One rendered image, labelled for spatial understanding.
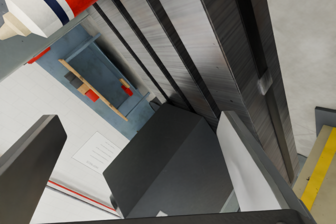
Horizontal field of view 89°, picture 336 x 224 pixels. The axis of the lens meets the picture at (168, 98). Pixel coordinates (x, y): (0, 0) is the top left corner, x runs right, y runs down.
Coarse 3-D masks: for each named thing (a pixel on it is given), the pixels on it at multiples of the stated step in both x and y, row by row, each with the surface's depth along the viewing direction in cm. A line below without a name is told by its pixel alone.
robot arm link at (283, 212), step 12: (156, 216) 4; (168, 216) 4; (180, 216) 4; (192, 216) 4; (204, 216) 4; (216, 216) 4; (228, 216) 4; (240, 216) 4; (252, 216) 4; (264, 216) 4; (276, 216) 4; (288, 216) 4; (300, 216) 4
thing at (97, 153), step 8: (96, 136) 448; (104, 136) 461; (88, 144) 440; (96, 144) 452; (104, 144) 465; (112, 144) 479; (80, 152) 432; (88, 152) 444; (96, 152) 456; (104, 152) 470; (112, 152) 484; (80, 160) 436; (88, 160) 448; (96, 160) 461; (104, 160) 474; (96, 168) 465; (104, 168) 479
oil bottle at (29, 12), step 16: (16, 0) 13; (32, 0) 14; (48, 0) 14; (64, 0) 15; (80, 0) 16; (96, 0) 18; (16, 16) 14; (32, 16) 14; (48, 16) 15; (64, 16) 16; (0, 32) 14; (16, 32) 15; (32, 32) 16; (48, 32) 16
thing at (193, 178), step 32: (160, 128) 32; (192, 128) 28; (128, 160) 31; (160, 160) 27; (192, 160) 29; (224, 160) 34; (128, 192) 26; (160, 192) 26; (192, 192) 30; (224, 192) 36
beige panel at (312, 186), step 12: (324, 108) 124; (324, 120) 130; (324, 132) 129; (324, 144) 124; (312, 156) 123; (324, 156) 119; (312, 168) 118; (324, 168) 115; (300, 180) 117; (312, 180) 114; (324, 180) 111; (300, 192) 113; (312, 192) 110; (324, 192) 107; (312, 204) 107; (324, 204) 104; (312, 216) 103; (324, 216) 101
